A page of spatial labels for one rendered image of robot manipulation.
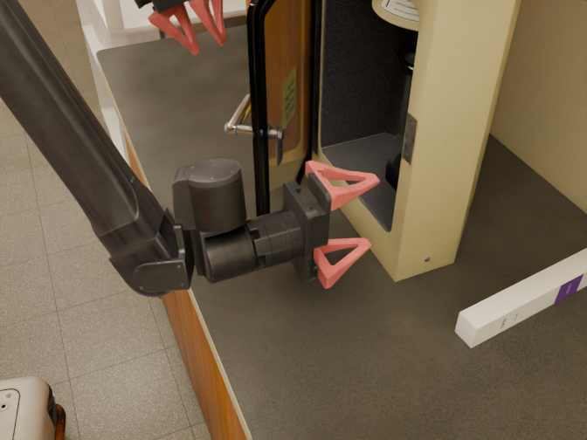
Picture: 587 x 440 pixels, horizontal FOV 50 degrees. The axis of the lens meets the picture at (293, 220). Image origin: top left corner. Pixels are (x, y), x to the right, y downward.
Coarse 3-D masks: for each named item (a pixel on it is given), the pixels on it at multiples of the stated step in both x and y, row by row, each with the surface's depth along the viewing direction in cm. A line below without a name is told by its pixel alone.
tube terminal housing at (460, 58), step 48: (432, 0) 70; (480, 0) 71; (432, 48) 73; (480, 48) 76; (432, 96) 77; (480, 96) 81; (336, 144) 114; (432, 144) 83; (480, 144) 86; (432, 192) 89; (384, 240) 98; (432, 240) 96
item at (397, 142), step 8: (400, 48) 94; (400, 56) 92; (408, 64) 90; (400, 80) 94; (408, 80) 92; (400, 88) 94; (408, 88) 92; (400, 96) 95; (408, 96) 93; (400, 104) 95; (408, 104) 94; (400, 112) 96; (400, 120) 97; (400, 128) 97; (400, 136) 98; (392, 144) 102; (400, 144) 99; (392, 152) 102; (400, 152) 99; (392, 160) 102; (400, 160) 100; (392, 168) 103
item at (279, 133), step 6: (270, 126) 83; (276, 126) 83; (270, 132) 83; (276, 132) 83; (282, 132) 83; (270, 138) 84; (276, 138) 83; (282, 138) 83; (276, 144) 84; (276, 150) 85; (276, 156) 86; (282, 156) 87
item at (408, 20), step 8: (376, 0) 85; (384, 0) 83; (392, 0) 82; (400, 0) 81; (408, 0) 80; (376, 8) 85; (384, 8) 83; (392, 8) 82; (400, 8) 81; (408, 8) 80; (416, 8) 80; (384, 16) 83; (392, 16) 82; (400, 16) 81; (408, 16) 81; (416, 16) 80; (400, 24) 81; (408, 24) 81; (416, 24) 80
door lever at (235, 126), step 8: (248, 96) 89; (240, 104) 88; (248, 104) 88; (240, 112) 86; (248, 112) 87; (232, 120) 85; (240, 120) 85; (224, 128) 84; (232, 128) 84; (240, 128) 84; (248, 128) 84
